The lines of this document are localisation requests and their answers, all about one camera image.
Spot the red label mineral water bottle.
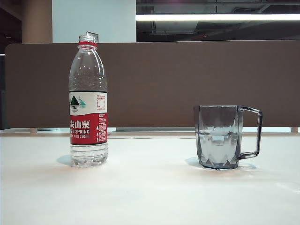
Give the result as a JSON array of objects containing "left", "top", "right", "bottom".
[{"left": 69, "top": 34, "right": 109, "bottom": 168}]

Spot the brown desk partition panel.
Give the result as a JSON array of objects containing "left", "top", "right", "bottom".
[{"left": 4, "top": 41, "right": 300, "bottom": 129}]

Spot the small grey metal plate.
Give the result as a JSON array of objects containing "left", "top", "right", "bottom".
[{"left": 85, "top": 31, "right": 99, "bottom": 44}]

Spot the white ceiling light strip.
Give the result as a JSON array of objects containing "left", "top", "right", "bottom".
[{"left": 135, "top": 13, "right": 300, "bottom": 22}]

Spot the aluminium partition base rail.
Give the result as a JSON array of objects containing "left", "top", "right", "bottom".
[{"left": 0, "top": 126, "right": 300, "bottom": 135}]

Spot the white desk cable slot cover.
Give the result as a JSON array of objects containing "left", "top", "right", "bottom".
[{"left": 107, "top": 132, "right": 196, "bottom": 139}]

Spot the grey transparent handled cup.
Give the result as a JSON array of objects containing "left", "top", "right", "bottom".
[{"left": 193, "top": 105, "right": 263, "bottom": 170}]

